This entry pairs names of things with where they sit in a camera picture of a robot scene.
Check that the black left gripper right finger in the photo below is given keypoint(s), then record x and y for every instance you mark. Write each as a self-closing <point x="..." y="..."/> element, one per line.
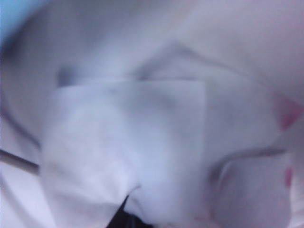
<point x="137" y="221"/>

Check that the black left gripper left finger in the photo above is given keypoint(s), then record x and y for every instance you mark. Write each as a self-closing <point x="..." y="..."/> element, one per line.
<point x="120" y="213"/>

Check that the white wet wipe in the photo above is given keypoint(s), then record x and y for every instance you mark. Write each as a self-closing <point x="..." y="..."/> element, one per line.
<point x="154" y="133"/>

